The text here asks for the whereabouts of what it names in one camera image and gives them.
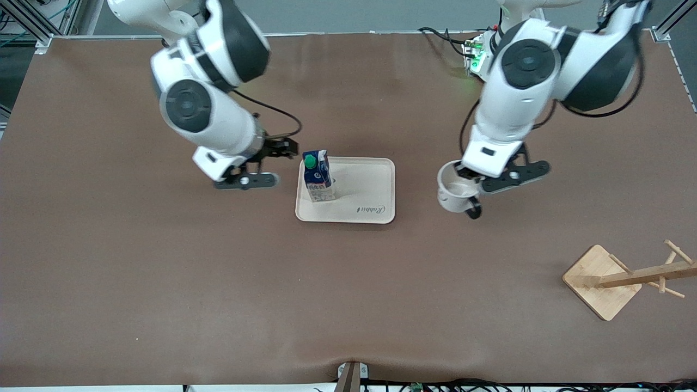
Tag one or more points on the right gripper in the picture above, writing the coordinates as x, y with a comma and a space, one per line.
274, 148

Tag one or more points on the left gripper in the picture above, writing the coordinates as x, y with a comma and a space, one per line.
465, 172

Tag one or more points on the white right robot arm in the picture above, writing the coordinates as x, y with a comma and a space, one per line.
218, 114

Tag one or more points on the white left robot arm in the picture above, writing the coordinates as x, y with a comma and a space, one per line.
523, 81

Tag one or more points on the blue milk carton green cap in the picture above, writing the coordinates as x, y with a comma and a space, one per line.
318, 177

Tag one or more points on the cream plastic serving tray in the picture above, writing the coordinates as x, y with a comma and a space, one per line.
359, 190

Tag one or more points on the wooden mug tree rack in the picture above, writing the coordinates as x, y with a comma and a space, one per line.
599, 280

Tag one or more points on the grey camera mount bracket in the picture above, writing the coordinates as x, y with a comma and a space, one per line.
351, 375

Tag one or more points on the aluminium frame profile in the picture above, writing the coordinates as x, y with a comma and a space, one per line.
32, 27
667, 24

